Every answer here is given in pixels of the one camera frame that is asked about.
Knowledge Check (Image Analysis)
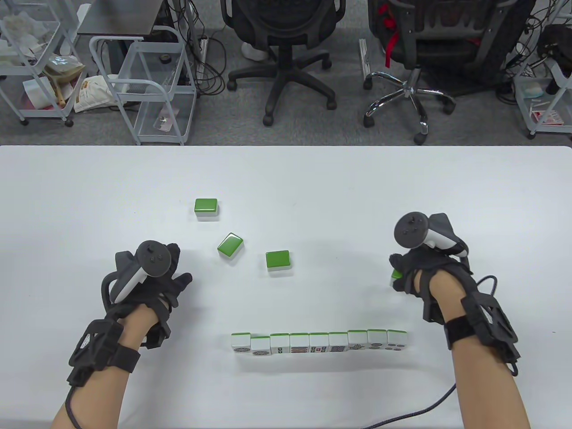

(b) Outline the white tubular metal cart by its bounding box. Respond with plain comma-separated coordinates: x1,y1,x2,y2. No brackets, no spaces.
89,25,198,146

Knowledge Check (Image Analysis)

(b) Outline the black glove cable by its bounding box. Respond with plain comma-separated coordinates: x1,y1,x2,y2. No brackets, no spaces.
361,275,499,429
64,387,82,429

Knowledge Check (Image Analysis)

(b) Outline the dark desk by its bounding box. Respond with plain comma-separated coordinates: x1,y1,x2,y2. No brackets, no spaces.
77,0,167,38

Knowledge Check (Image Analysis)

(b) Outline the person's left hand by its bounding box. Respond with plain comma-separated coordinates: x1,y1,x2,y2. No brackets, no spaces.
107,244,193,349

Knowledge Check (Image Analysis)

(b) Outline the white crumpled bag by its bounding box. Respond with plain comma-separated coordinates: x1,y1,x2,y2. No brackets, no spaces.
0,11,50,59

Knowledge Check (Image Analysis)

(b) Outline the person's right hand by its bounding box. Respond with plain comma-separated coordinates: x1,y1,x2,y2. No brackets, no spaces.
389,248,474,324

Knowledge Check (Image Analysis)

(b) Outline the red fabric strap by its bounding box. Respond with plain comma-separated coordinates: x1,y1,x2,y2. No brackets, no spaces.
378,2,401,69

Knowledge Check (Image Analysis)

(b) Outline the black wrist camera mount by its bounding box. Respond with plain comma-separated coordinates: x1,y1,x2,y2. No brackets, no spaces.
67,318,141,389
443,295,521,377

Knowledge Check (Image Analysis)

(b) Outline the light blue pouch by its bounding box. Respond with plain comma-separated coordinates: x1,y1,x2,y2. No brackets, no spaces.
520,80,547,100

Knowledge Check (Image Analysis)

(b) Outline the person's left forearm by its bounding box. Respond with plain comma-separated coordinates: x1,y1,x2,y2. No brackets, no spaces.
51,304,159,429

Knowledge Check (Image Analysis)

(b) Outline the black white hand controller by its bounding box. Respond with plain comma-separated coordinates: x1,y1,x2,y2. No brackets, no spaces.
101,240,172,313
393,211,470,259

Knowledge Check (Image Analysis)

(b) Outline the black cable bundle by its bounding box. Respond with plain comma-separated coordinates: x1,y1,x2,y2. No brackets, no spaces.
169,0,229,97
495,7,552,107

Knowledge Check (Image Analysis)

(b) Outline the red white box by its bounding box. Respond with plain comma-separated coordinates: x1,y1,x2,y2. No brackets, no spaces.
531,109,565,126

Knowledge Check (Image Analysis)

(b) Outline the white printed bag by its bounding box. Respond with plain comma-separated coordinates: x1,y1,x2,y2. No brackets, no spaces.
73,75,118,114

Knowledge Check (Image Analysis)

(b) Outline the black mesh office chair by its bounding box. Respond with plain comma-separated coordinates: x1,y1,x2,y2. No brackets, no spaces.
220,0,347,127

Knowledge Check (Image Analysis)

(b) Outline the crumpled clear plastic bag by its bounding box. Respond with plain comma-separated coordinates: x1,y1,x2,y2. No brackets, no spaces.
43,54,86,84

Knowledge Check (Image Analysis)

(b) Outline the black gear bundle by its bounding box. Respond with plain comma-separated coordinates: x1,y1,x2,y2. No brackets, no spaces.
536,23,572,95

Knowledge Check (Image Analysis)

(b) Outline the row of mahjong tiles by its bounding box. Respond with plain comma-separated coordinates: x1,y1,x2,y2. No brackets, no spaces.
231,329,408,357

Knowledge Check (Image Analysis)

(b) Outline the white paper roll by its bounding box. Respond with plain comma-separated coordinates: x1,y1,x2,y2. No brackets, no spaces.
22,77,58,110

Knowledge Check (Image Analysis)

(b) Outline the black chrome-base office chair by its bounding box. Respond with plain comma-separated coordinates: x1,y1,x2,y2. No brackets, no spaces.
359,0,537,146

